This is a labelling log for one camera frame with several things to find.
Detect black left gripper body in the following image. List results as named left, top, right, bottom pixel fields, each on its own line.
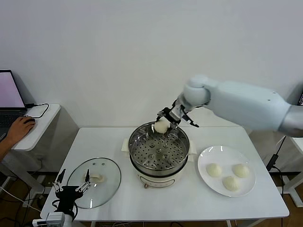
left=54, top=186, right=83, bottom=215

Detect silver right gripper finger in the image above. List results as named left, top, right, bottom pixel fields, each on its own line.
left=156, top=107, right=170, bottom=121
left=167, top=120, right=181, bottom=138

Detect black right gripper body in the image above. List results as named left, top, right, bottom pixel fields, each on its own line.
left=164, top=107, right=182, bottom=126

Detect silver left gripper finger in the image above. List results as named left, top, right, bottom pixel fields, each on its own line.
left=75, top=168, right=92, bottom=192
left=52, top=168, right=67, bottom=192

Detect white steamed baozi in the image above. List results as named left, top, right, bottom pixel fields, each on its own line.
left=233, top=163, right=251, bottom=178
left=205, top=163, right=223, bottom=177
left=153, top=119, right=170, bottom=135
left=222, top=176, right=241, bottom=192

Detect round glass pot lid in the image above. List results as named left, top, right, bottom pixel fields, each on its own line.
left=67, top=157, right=122, bottom=209

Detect bare person forearm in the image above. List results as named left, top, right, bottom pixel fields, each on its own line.
left=0, top=137, right=15, bottom=164

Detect stainless steel steamer basket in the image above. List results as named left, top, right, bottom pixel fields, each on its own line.
left=121, top=121, right=197, bottom=171

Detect bare person hand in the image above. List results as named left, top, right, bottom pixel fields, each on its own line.
left=7, top=116, right=36, bottom=148

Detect cream electric cooker pot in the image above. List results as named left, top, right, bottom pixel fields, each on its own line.
left=122, top=141, right=197, bottom=190

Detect white round plate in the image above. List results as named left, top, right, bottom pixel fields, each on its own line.
left=197, top=145, right=257, bottom=198

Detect white side desk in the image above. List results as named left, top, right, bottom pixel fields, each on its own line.
left=0, top=103, right=80, bottom=197
left=281, top=136, right=303, bottom=209

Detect black laptop with bright screen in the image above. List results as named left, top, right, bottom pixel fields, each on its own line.
left=0, top=69, right=28, bottom=140

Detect dark laptop with dark screen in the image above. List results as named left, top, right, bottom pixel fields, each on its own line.
left=297, top=82, right=303, bottom=106

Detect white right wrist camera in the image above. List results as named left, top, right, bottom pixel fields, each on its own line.
left=172, top=106, right=187, bottom=118

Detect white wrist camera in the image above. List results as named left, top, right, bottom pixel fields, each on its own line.
left=32, top=211, right=66, bottom=227
left=172, top=106, right=187, bottom=118

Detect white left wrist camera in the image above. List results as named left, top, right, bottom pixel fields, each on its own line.
left=32, top=211, right=66, bottom=227

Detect white floor cable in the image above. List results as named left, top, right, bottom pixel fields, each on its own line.
left=0, top=185, right=42, bottom=213

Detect black laptop cable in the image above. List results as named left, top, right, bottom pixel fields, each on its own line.
left=25, top=103, right=50, bottom=119

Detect black power adapter cable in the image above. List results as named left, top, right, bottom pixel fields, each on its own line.
left=265, top=136, right=287, bottom=175

